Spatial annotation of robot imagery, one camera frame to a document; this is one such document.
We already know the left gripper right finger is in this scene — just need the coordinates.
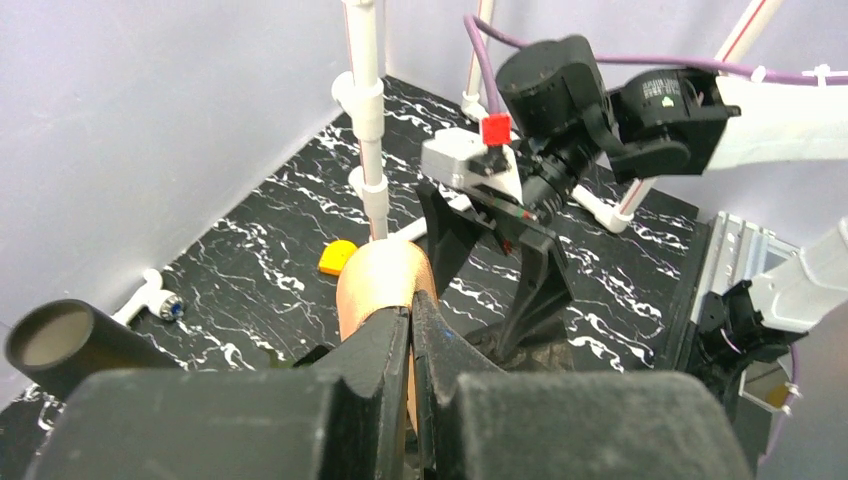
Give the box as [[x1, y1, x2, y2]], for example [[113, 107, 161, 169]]
[[410, 291, 752, 479]]

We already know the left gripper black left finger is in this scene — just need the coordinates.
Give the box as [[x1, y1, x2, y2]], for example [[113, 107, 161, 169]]
[[26, 307, 410, 479]]

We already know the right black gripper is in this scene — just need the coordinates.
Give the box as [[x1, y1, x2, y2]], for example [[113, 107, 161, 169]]
[[415, 35, 611, 359]]

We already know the tan satin ribbon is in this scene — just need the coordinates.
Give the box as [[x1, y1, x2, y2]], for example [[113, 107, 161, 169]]
[[335, 239, 439, 432]]

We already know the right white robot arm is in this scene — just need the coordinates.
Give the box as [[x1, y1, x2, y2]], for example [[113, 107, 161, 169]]
[[417, 35, 847, 355]]

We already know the black cone vase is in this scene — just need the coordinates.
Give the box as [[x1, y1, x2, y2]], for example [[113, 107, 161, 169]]
[[4, 299, 179, 401]]

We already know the small white pipe fitting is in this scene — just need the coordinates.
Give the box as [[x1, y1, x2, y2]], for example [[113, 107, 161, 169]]
[[111, 269, 186, 326]]

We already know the orange tape measure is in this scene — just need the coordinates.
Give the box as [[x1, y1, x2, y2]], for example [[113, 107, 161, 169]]
[[318, 239, 358, 277]]

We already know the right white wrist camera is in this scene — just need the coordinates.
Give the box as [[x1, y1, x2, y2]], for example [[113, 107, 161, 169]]
[[420, 113, 523, 205]]

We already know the white pvc pipe frame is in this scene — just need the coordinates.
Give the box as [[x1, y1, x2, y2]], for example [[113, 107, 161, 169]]
[[331, 1, 783, 240]]

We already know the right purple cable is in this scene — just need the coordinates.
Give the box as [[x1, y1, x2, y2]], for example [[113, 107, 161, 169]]
[[462, 14, 848, 121]]

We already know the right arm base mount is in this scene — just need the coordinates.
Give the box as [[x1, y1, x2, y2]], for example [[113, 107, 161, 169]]
[[678, 218, 847, 467]]

